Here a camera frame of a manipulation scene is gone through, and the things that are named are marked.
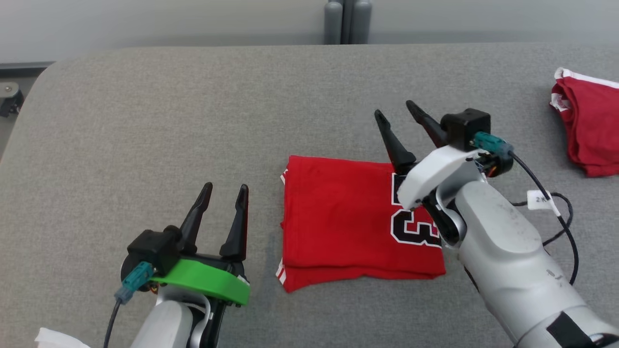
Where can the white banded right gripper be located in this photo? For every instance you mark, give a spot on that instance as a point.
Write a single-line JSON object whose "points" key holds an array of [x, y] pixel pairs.
{"points": [[430, 176]]}

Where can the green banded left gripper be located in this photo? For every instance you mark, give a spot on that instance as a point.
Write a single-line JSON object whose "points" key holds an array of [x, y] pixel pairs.
{"points": [[213, 282]]}

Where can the large red white-hemmed jersey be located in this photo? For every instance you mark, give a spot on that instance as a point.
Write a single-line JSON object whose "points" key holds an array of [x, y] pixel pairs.
{"points": [[338, 217]]}

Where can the small red white-trimmed garment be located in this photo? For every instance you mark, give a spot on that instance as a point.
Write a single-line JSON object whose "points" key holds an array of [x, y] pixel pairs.
{"points": [[595, 125]]}

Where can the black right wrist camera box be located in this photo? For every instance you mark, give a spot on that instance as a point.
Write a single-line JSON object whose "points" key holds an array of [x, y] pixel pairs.
{"points": [[466, 128]]}

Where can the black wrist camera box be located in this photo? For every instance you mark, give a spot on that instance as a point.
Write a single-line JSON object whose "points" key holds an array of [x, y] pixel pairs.
{"points": [[466, 128], [154, 249]]}

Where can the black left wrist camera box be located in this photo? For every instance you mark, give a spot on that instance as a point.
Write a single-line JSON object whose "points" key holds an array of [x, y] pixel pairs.
{"points": [[154, 249]]}

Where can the grey rounded post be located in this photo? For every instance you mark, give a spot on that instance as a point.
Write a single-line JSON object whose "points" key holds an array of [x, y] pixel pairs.
{"points": [[333, 21], [362, 21]]}

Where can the dark grey vertical frame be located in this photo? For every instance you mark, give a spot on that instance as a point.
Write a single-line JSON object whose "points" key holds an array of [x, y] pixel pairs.
{"points": [[347, 19]]}

